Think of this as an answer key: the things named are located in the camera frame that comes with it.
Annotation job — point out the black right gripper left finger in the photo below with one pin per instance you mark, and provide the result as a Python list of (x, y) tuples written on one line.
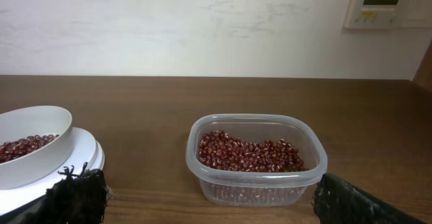
[(76, 199)]

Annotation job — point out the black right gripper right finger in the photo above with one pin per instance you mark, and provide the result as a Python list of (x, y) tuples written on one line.
[(337, 201)]

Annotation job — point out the white digital kitchen scale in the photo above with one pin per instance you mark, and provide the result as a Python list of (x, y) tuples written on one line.
[(86, 149)]

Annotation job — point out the white round bowl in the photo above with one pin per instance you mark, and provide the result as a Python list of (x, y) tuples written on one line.
[(31, 121)]

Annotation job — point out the red beans in bowl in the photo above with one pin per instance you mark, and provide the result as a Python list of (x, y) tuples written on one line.
[(24, 146)]

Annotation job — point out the clear plastic container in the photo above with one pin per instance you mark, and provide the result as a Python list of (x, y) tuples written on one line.
[(239, 188)]

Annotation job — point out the red adzuki beans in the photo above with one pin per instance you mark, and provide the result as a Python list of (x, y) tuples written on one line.
[(218, 150)]

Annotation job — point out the white wall control panel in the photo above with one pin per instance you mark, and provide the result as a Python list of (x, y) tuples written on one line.
[(388, 14)]

